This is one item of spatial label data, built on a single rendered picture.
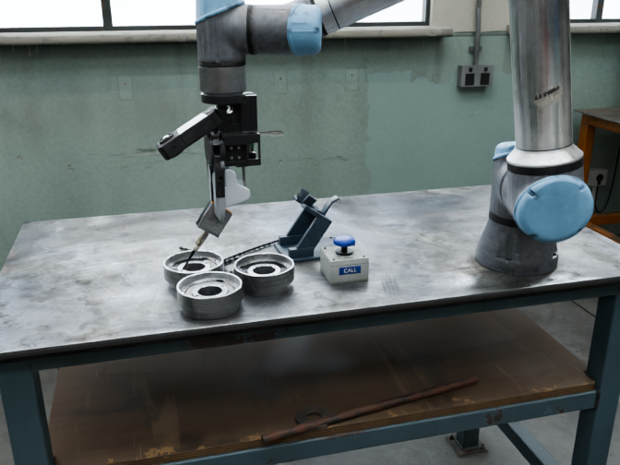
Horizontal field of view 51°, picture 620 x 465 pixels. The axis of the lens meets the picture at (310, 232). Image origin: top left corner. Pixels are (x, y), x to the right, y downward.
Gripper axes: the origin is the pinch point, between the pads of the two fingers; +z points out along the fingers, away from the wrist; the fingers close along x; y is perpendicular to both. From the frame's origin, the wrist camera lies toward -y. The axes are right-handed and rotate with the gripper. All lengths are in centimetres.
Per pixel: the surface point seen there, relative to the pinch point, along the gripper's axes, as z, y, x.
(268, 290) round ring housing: 12.0, 7.0, -7.6
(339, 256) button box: 8.7, 20.8, -4.6
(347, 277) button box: 12.0, 21.5, -6.7
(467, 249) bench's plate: 13, 50, 1
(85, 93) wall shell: 1, -23, 160
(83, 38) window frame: -20, -21, 151
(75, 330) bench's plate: 13.4, -24.1, -10.0
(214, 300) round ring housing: 9.6, -3.1, -13.7
